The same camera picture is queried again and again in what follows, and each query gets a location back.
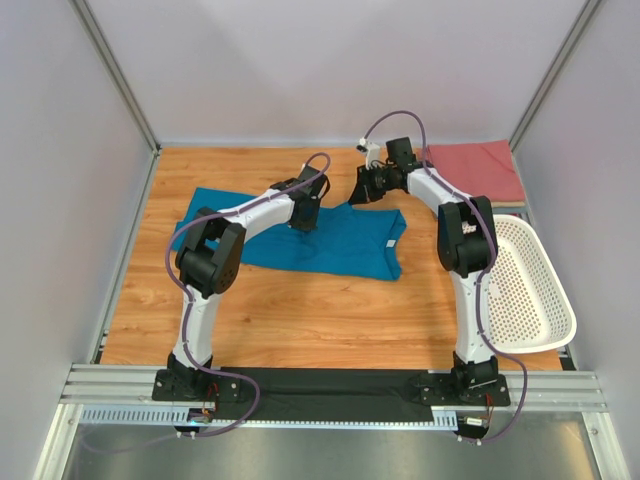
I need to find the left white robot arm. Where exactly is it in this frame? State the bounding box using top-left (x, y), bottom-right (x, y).
top-left (152, 164), bottom-right (330, 402)

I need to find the grey slotted cable duct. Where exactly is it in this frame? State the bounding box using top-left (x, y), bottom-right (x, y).
top-left (80, 405), bottom-right (489, 431)

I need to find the left aluminium frame post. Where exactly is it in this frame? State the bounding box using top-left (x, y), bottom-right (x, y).
top-left (69, 0), bottom-right (161, 153)

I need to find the folded red t shirt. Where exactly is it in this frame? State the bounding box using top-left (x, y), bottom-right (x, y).
top-left (427, 140), bottom-right (525, 202)

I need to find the aluminium frame post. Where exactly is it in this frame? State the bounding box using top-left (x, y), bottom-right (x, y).
top-left (69, 0), bottom-right (161, 153)
top-left (509, 0), bottom-right (605, 153)

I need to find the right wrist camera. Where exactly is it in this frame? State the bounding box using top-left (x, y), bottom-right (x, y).
top-left (356, 137), bottom-right (382, 170)

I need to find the blue t shirt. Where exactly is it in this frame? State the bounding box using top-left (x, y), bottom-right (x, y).
top-left (175, 187), bottom-right (409, 282)

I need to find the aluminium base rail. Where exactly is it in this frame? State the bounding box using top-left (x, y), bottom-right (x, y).
top-left (60, 364), bottom-right (607, 412)

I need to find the purple cable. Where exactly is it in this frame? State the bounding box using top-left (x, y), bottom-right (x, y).
top-left (362, 109), bottom-right (531, 446)
top-left (79, 152), bottom-right (261, 454)

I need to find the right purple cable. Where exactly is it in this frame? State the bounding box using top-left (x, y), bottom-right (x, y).
top-left (362, 109), bottom-right (531, 446)

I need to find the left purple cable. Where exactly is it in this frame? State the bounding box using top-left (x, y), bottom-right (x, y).
top-left (79, 152), bottom-right (261, 454)

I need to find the right aluminium frame post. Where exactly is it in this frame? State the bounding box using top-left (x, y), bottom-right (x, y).
top-left (509, 0), bottom-right (605, 153)

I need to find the white perforated basket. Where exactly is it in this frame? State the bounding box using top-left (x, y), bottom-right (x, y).
top-left (489, 214), bottom-right (577, 355)

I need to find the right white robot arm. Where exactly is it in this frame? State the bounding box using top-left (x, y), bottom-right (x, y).
top-left (349, 137), bottom-right (499, 405)

